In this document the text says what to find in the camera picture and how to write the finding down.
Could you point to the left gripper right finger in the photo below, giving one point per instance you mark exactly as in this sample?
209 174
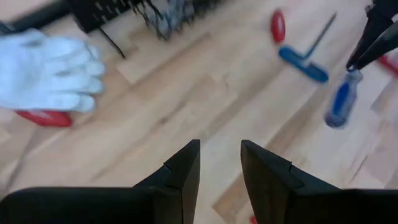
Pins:
311 205

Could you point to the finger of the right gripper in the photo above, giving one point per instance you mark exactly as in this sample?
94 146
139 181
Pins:
381 46
371 31

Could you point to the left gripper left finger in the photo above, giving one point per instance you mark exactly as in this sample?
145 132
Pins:
93 205

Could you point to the black perforated peg board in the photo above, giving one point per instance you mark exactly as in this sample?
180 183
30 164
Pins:
93 12

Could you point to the white work gloves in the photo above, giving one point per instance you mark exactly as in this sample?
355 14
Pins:
46 71

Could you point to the black metal table frame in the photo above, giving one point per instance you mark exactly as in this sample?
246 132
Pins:
31 18

